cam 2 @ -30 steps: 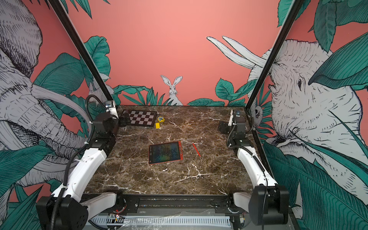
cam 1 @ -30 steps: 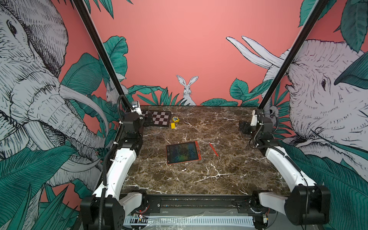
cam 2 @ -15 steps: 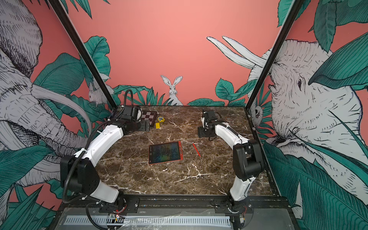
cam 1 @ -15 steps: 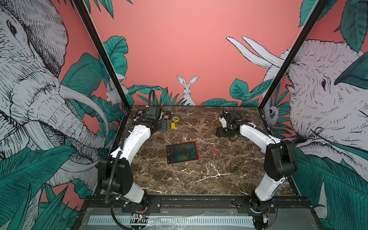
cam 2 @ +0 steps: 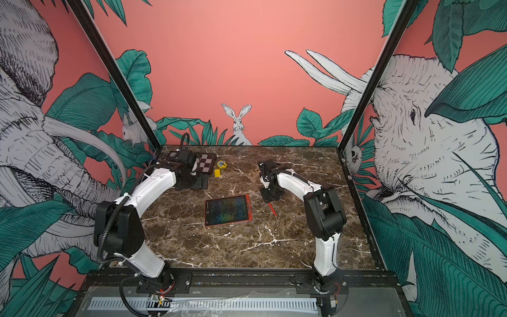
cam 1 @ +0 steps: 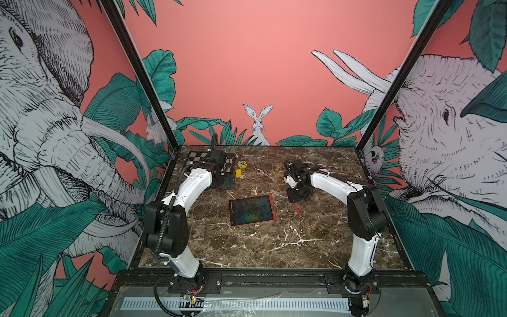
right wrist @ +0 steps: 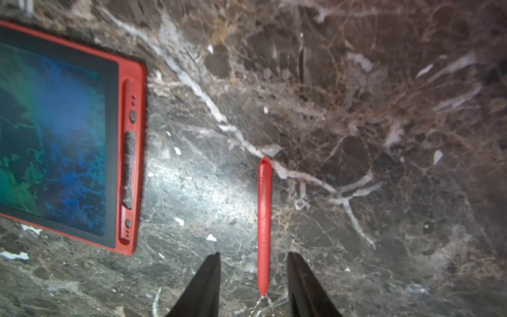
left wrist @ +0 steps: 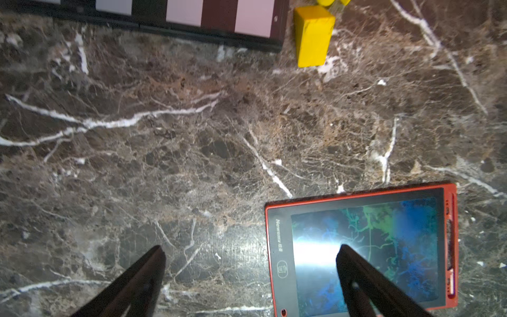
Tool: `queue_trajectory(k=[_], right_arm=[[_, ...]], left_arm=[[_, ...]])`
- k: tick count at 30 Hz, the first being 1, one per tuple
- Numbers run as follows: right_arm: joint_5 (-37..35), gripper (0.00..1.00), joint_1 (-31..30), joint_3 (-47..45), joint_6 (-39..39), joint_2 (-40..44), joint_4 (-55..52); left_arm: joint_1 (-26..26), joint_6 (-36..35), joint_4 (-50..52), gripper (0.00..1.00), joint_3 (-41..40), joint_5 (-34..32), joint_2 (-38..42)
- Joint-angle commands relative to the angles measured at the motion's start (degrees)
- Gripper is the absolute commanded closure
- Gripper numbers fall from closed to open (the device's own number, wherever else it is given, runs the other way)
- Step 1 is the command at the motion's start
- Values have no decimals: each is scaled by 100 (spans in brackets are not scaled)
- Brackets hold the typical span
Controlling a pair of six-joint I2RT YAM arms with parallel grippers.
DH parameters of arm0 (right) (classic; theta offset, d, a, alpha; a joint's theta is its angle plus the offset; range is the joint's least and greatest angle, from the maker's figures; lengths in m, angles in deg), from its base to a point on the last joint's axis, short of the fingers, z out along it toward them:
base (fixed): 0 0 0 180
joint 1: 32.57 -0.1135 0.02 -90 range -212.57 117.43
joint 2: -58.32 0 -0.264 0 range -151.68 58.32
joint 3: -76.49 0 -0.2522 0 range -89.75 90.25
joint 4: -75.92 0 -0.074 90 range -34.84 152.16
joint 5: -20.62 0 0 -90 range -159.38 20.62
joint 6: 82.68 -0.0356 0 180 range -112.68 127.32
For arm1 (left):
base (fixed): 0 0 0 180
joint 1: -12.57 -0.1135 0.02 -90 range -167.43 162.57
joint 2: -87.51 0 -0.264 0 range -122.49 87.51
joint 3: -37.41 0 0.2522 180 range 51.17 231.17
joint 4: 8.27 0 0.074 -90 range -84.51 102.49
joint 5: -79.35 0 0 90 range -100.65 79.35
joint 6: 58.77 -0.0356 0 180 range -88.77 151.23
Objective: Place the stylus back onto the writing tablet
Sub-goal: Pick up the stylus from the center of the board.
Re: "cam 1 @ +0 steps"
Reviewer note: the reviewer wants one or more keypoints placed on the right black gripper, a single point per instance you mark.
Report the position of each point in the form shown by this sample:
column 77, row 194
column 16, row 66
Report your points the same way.
column 292, row 197

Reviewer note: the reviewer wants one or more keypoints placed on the red stylus pen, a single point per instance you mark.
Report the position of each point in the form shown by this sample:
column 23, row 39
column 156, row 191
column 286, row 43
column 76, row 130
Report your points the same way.
column 297, row 210

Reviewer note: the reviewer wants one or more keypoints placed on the red LCD writing tablet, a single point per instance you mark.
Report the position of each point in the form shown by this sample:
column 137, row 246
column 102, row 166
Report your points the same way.
column 253, row 210

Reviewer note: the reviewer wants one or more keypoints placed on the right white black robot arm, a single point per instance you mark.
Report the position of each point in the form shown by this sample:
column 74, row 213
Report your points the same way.
column 366, row 211

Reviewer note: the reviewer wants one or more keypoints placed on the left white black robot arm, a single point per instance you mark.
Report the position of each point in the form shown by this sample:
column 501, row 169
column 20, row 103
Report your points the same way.
column 166, row 227

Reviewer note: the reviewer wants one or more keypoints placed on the black white checkerboard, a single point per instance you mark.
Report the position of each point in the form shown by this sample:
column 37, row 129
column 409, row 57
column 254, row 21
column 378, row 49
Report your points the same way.
column 227, row 167

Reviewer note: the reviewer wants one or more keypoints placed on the yellow blue small toy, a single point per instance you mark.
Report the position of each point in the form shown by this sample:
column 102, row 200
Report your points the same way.
column 242, row 164

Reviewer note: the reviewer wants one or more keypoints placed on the white perforated strip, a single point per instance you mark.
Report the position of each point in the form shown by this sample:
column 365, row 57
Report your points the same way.
column 327, row 305

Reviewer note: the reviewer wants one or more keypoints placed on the black front mounting rail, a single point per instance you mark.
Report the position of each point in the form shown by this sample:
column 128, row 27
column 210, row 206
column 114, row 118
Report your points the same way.
column 216, row 280

